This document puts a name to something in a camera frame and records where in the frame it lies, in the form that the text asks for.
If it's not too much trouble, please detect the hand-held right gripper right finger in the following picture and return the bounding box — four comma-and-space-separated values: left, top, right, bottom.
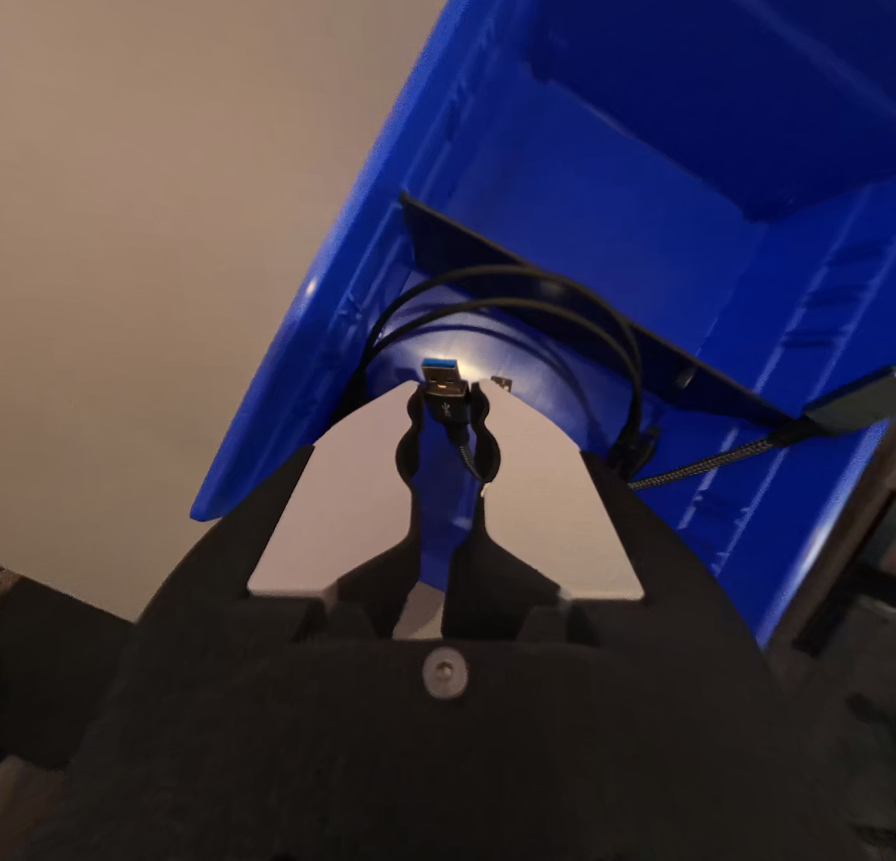
462, 382, 646, 617

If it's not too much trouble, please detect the grey usb hub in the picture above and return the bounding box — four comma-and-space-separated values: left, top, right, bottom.
804, 370, 896, 434

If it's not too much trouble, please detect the blue plastic bin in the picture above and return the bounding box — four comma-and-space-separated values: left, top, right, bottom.
190, 0, 896, 648

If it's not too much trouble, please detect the black braided usb cable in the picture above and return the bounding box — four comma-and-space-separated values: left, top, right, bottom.
353, 265, 662, 487

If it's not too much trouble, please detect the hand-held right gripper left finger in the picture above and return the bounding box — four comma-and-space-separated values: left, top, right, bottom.
247, 384, 429, 624

